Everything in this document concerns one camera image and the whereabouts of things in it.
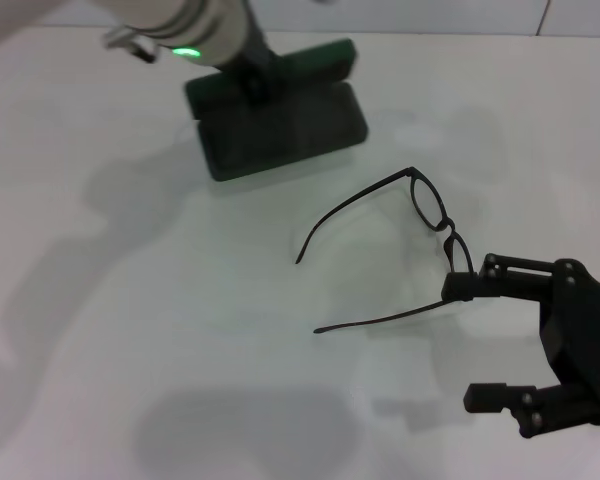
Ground green glasses case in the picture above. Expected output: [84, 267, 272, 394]
[183, 38, 370, 182]

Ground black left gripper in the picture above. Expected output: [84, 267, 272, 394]
[224, 9, 284, 109]

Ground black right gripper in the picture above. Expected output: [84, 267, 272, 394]
[440, 253, 600, 441]

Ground black glasses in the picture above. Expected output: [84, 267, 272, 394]
[293, 167, 476, 335]

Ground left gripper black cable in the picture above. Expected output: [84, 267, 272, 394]
[102, 27, 160, 64]

